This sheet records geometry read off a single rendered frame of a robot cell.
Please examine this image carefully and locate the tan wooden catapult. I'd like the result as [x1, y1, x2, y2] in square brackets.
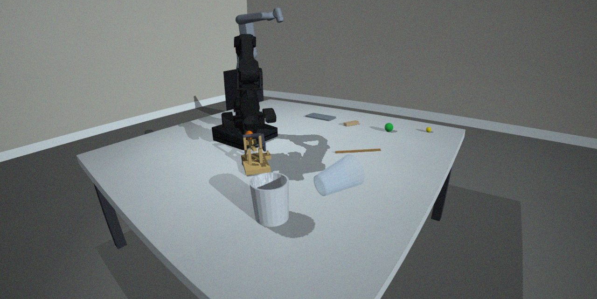
[241, 133, 271, 175]

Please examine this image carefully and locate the tan rectangular block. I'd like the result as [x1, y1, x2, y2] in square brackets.
[343, 120, 359, 126]

